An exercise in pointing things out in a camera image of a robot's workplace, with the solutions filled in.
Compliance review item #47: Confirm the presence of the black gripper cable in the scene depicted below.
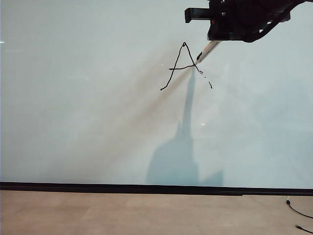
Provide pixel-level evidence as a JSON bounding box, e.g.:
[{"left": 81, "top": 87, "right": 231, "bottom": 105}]
[{"left": 244, "top": 15, "right": 282, "bottom": 44}]

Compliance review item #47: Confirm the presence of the white glass whiteboard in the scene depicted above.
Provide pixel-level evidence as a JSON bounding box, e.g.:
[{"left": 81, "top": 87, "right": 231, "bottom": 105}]
[{"left": 0, "top": 0, "right": 313, "bottom": 189}]

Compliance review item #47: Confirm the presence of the black cable with plug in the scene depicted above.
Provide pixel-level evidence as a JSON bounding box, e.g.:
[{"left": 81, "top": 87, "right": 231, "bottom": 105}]
[{"left": 285, "top": 195, "right": 313, "bottom": 219}]

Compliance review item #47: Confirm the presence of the black whiteboard pen tray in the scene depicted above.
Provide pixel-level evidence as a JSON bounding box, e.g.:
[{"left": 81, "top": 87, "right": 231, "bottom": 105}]
[{"left": 0, "top": 185, "right": 244, "bottom": 197}]

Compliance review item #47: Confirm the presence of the white whiteboard marker pen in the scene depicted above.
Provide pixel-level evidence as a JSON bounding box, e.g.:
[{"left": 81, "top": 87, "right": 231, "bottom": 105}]
[{"left": 195, "top": 40, "right": 222, "bottom": 65}]

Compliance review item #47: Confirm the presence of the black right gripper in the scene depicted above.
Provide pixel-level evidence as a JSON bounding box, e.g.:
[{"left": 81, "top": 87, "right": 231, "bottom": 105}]
[{"left": 184, "top": 0, "right": 291, "bottom": 44}]

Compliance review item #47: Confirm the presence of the short black cable end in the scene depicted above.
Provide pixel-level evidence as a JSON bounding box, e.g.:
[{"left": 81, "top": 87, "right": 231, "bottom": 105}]
[{"left": 294, "top": 223, "right": 313, "bottom": 234}]

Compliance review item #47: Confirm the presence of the black whiteboard bottom frame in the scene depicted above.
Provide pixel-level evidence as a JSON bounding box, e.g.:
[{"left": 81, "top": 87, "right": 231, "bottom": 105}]
[{"left": 0, "top": 181, "right": 313, "bottom": 197}]

